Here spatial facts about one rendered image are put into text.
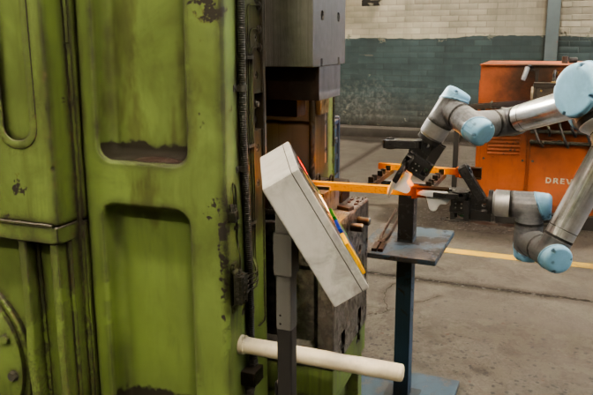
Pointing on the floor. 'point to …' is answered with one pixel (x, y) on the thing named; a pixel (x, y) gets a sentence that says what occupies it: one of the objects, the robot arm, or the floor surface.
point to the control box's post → (286, 327)
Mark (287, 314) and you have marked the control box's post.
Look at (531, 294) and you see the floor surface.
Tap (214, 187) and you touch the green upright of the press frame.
